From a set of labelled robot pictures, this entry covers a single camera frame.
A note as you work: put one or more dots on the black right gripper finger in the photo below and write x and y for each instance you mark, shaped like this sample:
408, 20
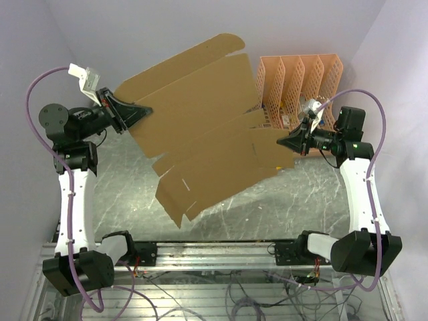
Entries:
295, 145
296, 135

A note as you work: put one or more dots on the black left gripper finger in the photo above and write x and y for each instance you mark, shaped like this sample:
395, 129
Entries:
126, 121
125, 109

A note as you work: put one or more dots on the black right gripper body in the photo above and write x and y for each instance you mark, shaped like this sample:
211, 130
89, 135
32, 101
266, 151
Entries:
320, 139

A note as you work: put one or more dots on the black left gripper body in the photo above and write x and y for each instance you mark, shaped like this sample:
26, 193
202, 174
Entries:
110, 110

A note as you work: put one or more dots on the brown cardboard box sheet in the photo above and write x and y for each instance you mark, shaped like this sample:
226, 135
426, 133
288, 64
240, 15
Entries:
205, 139

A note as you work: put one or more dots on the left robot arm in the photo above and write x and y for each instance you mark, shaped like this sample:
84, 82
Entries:
79, 264

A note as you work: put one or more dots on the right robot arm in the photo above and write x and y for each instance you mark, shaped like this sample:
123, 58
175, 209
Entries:
369, 248

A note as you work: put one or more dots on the orange plastic file rack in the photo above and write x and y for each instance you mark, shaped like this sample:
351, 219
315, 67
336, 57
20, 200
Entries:
285, 83

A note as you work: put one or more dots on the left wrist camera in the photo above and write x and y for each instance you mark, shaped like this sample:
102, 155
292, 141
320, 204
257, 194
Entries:
87, 80

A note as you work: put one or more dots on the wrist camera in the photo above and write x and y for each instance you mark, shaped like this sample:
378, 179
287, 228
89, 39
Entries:
311, 109
87, 80

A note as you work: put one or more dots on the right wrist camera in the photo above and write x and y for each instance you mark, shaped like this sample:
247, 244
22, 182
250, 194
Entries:
311, 109

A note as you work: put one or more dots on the aluminium frame rail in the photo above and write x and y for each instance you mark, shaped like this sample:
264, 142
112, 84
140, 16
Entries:
241, 280

